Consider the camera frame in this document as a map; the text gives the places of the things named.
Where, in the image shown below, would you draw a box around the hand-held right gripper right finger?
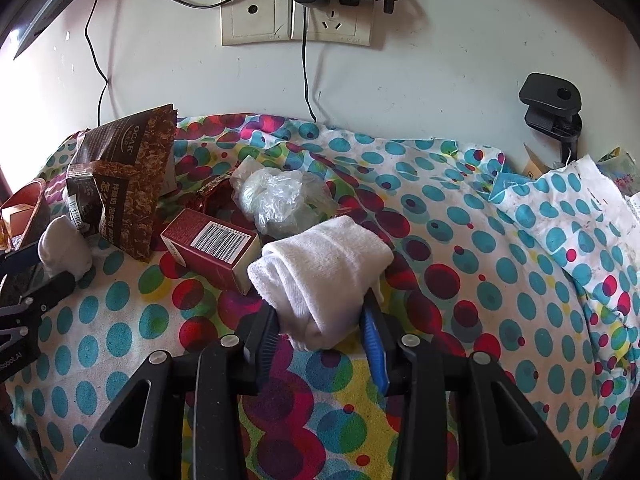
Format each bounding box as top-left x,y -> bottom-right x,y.
360,290 -> 583,480

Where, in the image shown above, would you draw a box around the red candy wrapper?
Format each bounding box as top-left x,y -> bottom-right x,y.
196,175 -> 242,217

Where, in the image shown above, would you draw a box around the thin black hanging cable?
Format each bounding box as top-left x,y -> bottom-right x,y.
84,0 -> 110,127

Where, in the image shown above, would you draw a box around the large brown snack bag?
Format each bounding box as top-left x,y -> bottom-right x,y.
67,103 -> 179,264

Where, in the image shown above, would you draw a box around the printed paper packets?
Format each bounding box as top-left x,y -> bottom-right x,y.
596,147 -> 640,198

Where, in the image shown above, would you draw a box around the red box with barcode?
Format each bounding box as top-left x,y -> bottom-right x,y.
160,208 -> 263,296

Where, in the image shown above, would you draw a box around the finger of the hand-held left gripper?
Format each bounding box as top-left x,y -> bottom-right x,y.
17,272 -> 77,314
0,245 -> 43,275

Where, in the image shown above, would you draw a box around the black clamp mount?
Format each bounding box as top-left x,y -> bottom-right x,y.
518,73 -> 584,162

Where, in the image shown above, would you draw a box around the small white sock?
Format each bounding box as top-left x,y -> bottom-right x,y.
38,215 -> 94,279

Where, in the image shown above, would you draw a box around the brown open box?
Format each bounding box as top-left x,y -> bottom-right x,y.
0,178 -> 49,252

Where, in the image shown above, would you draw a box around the small brown snack packet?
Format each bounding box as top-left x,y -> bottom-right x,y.
65,169 -> 103,237

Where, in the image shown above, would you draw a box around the large white sock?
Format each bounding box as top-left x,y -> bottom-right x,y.
247,216 -> 396,353

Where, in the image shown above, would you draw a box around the cream wall power socket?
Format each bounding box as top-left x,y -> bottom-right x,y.
290,0 -> 374,49

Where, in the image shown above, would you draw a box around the black adapter cable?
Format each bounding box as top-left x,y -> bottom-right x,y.
299,6 -> 319,122

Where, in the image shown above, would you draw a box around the small cardboard box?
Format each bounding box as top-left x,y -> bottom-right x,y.
522,142 -> 553,179

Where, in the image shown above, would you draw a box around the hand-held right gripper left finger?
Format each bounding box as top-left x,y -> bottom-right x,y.
60,304 -> 282,480

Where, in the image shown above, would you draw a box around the cream wall plate round port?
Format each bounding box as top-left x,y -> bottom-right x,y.
220,0 -> 294,47

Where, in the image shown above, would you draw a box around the clear plastic bag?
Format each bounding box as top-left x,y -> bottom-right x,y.
230,157 -> 342,239

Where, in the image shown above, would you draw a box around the colourful polka dot cloth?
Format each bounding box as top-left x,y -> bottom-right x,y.
10,112 -> 640,480

